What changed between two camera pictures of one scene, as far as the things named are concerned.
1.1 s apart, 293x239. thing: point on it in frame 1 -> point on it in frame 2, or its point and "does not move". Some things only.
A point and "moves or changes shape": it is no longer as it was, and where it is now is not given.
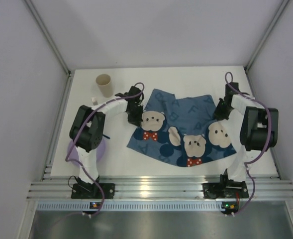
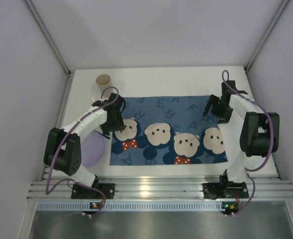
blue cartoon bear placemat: (184, 132) moves or changes shape
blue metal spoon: (106, 136) does not move
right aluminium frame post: (283, 7) does not move
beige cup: (104, 82) does not move
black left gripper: (134, 115) -> (114, 124)
